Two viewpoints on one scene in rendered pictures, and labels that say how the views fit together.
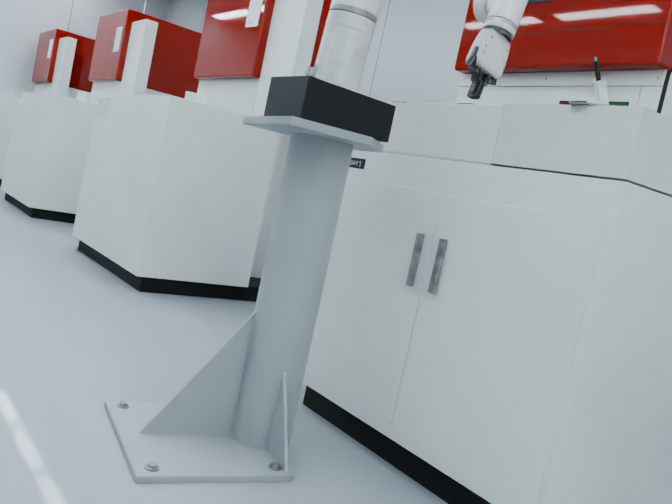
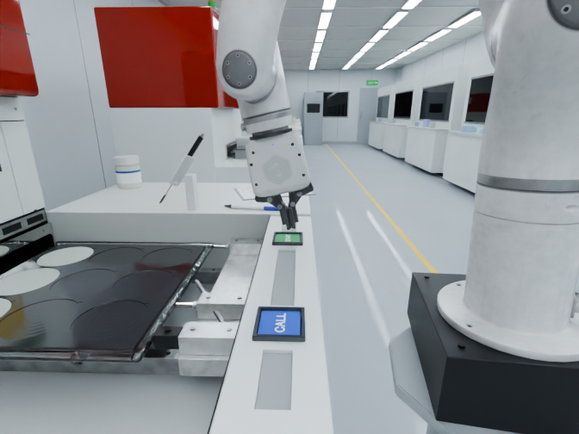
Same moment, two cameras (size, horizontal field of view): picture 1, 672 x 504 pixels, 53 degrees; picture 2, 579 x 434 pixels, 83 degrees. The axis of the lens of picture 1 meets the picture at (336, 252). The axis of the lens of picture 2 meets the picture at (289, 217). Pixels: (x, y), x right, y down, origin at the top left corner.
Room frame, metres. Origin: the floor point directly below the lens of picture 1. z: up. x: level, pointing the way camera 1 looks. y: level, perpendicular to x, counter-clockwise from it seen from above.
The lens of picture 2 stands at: (2.23, 0.10, 1.19)
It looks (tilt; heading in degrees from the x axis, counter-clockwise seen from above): 18 degrees down; 219
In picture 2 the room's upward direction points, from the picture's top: straight up
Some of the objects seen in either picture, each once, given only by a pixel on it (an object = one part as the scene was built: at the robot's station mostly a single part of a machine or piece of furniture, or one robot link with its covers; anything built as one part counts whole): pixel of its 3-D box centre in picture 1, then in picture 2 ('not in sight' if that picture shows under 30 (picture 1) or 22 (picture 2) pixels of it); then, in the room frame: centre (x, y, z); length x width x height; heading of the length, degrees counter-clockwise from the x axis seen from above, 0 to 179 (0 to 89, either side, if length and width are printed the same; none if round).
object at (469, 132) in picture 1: (431, 132); (285, 310); (1.88, -0.19, 0.89); 0.55 x 0.09 x 0.14; 37
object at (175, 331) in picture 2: not in sight; (168, 336); (2.03, -0.27, 0.90); 0.04 x 0.02 x 0.03; 127
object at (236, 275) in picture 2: not in sight; (234, 295); (1.87, -0.32, 0.87); 0.36 x 0.08 x 0.03; 37
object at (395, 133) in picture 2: not in sight; (411, 120); (-7.12, -3.15, 1.00); 1.80 x 1.08 x 2.00; 37
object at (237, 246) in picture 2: not in sight; (247, 245); (1.74, -0.42, 0.89); 0.08 x 0.03 x 0.03; 127
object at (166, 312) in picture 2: not in sight; (184, 284); (1.94, -0.37, 0.90); 0.38 x 0.01 x 0.01; 37
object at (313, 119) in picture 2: not in sight; (313, 119); (-8.62, -7.47, 0.95); 0.70 x 0.70 x 1.90; 37
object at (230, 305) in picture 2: not in sight; (224, 305); (1.93, -0.27, 0.89); 0.08 x 0.03 x 0.03; 127
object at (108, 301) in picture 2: not in sight; (84, 282); (2.05, -0.52, 0.90); 0.34 x 0.34 x 0.01; 37
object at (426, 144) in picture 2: not in sight; (445, 122); (-5.37, -1.82, 1.00); 1.80 x 1.08 x 2.00; 37
